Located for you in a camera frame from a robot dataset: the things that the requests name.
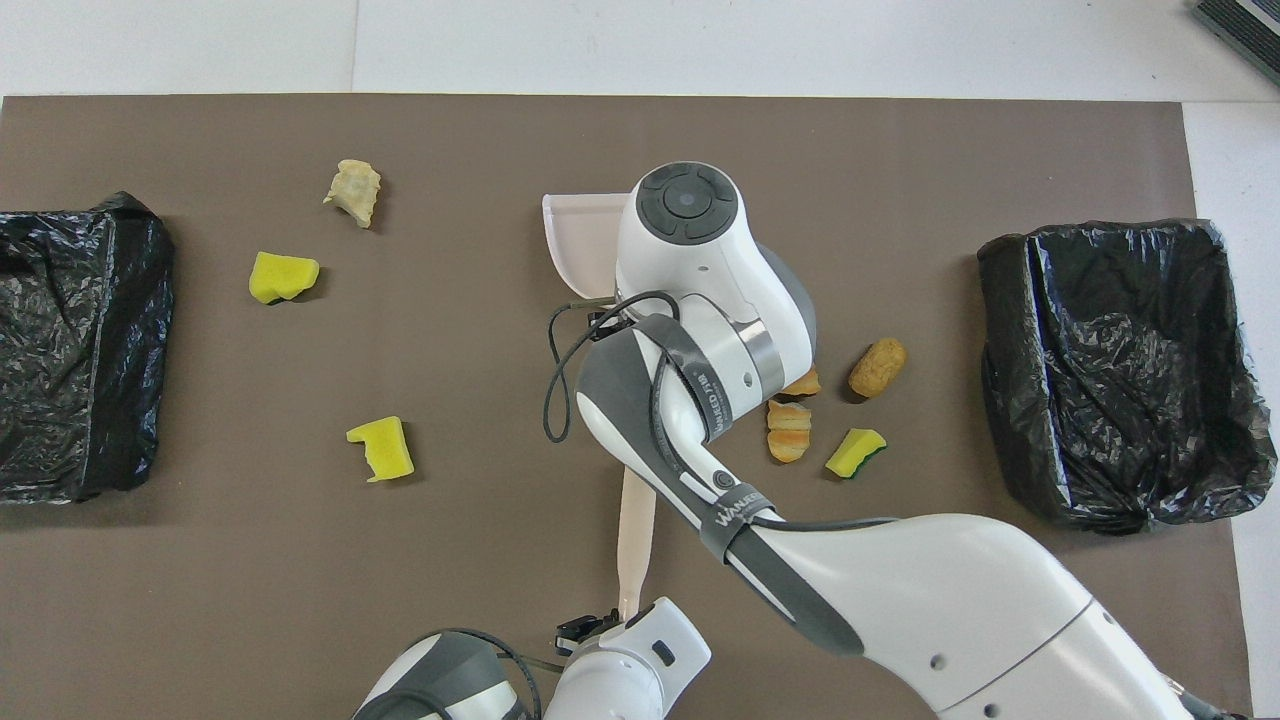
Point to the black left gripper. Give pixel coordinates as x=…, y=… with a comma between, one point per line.
x=585, y=633

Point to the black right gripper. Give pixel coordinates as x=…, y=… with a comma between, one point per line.
x=608, y=322

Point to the beige plastic dustpan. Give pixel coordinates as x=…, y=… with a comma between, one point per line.
x=585, y=245

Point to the beige brush black bristles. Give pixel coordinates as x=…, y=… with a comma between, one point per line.
x=636, y=540

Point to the striped bread slice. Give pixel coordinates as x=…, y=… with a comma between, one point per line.
x=788, y=432
x=805, y=384

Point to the yellow sponge piece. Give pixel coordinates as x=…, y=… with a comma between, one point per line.
x=280, y=277
x=385, y=452

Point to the golden brown bread roll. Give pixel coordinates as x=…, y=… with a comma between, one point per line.
x=878, y=367

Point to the small yellow green sponge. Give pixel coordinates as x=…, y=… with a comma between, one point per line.
x=853, y=452

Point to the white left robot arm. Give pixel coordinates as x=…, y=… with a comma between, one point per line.
x=640, y=660

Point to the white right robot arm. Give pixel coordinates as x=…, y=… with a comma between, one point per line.
x=950, y=600

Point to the bin with black bag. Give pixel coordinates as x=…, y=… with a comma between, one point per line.
x=80, y=350
x=1100, y=330

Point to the brown paper table mat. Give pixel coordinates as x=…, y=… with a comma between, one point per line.
x=500, y=140

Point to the dark slatted vent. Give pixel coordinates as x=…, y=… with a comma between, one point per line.
x=1250, y=25

